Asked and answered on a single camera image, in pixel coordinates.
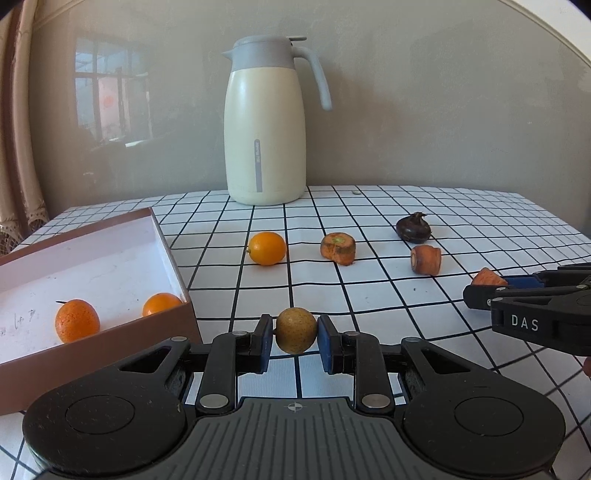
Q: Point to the beige lace-trimmed curtain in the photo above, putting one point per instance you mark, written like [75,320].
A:
[18,138]

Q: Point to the cream thermos jug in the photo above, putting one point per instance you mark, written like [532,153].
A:
[263,115]

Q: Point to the white checkered tablecloth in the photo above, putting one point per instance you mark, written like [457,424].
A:
[369,295]

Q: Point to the orange mandarin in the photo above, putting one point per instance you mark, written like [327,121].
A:
[160,305]
[77,321]

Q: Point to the small orange kumquat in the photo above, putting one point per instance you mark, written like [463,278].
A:
[267,248]

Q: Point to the brown cardboard box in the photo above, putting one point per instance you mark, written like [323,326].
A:
[69,272]

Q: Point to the brown kiwi fruit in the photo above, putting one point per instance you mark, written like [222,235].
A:
[296,330]

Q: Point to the carrot piece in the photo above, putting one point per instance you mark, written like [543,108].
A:
[339,249]
[425,260]
[488,278]

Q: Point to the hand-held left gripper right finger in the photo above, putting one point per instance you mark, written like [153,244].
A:
[324,346]

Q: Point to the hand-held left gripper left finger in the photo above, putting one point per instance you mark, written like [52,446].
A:
[265,344]

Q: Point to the dark purple mangosteen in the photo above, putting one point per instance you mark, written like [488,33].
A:
[413,228]

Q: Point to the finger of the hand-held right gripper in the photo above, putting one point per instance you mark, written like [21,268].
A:
[521,281]
[478,295]

